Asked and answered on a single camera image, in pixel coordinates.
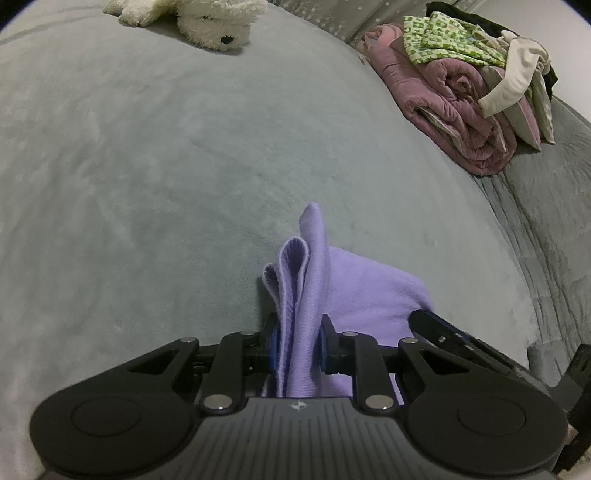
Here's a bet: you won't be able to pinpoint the purple pants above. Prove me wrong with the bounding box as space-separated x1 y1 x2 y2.
263 203 433 398

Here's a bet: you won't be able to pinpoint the grey quilted headboard cover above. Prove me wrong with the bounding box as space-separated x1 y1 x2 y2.
475 94 591 356

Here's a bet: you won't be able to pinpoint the grey pillow on pile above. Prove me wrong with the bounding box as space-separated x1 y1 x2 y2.
479 65 553 151

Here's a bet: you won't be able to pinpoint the cream white garment on pile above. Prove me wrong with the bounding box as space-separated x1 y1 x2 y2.
479 30 551 117

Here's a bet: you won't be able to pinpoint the green patterned garment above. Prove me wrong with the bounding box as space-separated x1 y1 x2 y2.
403 11 507 68

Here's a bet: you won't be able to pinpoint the white plush dog toy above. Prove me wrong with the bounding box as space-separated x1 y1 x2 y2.
103 0 269 52

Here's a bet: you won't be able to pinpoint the grey star curtain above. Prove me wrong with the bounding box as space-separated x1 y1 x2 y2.
271 0 430 43

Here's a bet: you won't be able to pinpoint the black garment on pile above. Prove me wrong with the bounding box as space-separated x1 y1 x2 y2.
426 2 558 99

